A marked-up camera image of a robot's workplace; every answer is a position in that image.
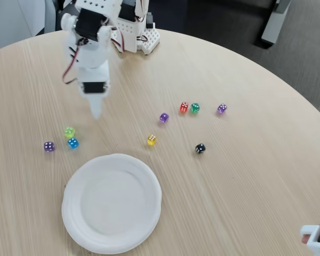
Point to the purple translucent die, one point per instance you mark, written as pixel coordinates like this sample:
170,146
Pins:
49,146
164,117
222,108

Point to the white paper plate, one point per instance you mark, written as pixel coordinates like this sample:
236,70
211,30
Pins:
112,204

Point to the person's hand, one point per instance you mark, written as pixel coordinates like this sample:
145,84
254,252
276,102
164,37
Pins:
304,238

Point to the lime green translucent die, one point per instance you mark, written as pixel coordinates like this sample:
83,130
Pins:
69,132

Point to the blue translucent die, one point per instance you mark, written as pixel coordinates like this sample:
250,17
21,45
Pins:
73,143

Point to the yellow translucent die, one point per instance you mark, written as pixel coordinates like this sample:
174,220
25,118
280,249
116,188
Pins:
151,140

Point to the dark grey chair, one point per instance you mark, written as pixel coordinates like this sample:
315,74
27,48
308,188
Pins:
66,8

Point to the red translucent die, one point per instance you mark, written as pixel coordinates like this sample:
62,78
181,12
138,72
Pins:
184,107

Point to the black die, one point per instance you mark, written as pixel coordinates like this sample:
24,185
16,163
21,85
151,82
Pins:
200,148

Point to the grey desk leg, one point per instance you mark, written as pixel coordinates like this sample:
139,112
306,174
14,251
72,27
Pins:
274,24

